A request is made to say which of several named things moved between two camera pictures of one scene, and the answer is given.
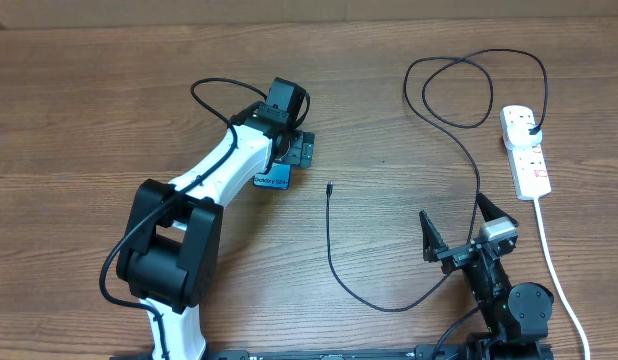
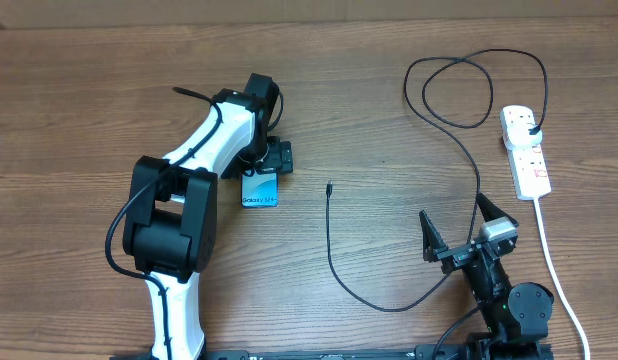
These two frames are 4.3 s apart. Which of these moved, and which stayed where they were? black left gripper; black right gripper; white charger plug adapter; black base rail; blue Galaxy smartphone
Moved: black left gripper; blue Galaxy smartphone
Stayed: white charger plug adapter; black base rail; black right gripper
